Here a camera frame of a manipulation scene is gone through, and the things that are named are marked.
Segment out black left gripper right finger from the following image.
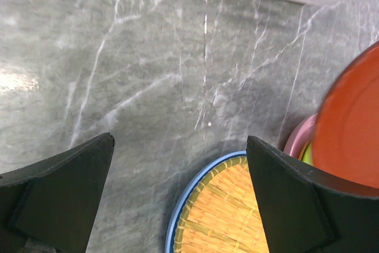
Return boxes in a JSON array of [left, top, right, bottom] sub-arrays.
[[246, 136, 378, 252]]

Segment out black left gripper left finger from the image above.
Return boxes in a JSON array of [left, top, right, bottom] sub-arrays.
[[1, 133, 115, 252]]

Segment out red round plate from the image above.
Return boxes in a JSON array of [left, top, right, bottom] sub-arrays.
[[312, 43, 378, 188]]

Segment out green plate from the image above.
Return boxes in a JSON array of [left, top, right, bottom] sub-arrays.
[[298, 141, 313, 165]]

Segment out pink plate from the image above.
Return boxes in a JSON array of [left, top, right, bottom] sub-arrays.
[[283, 113, 379, 197]]

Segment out blue plate with bamboo mat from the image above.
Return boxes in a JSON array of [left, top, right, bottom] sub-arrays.
[[164, 150, 269, 252]]

